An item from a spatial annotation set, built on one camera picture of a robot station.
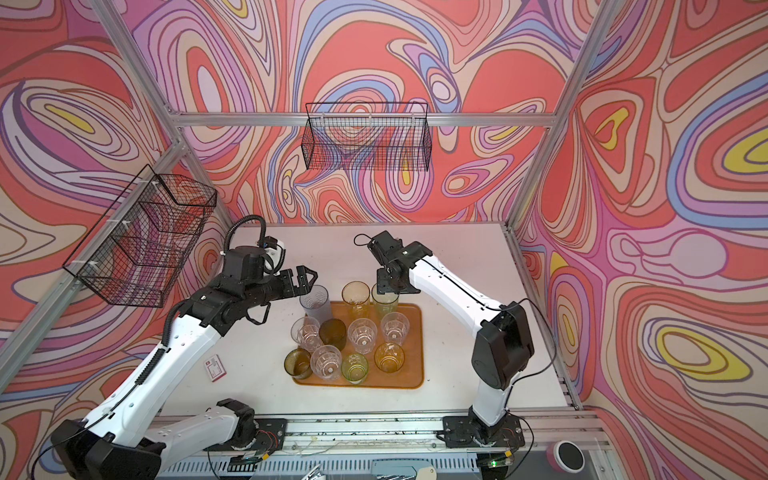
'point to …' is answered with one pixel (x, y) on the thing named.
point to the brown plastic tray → (411, 375)
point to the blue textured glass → (316, 304)
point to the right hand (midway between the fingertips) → (398, 292)
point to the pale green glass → (355, 368)
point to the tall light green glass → (384, 304)
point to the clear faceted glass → (305, 331)
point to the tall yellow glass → (356, 297)
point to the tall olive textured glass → (333, 332)
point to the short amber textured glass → (297, 363)
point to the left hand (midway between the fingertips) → (307, 275)
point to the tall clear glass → (362, 333)
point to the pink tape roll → (566, 456)
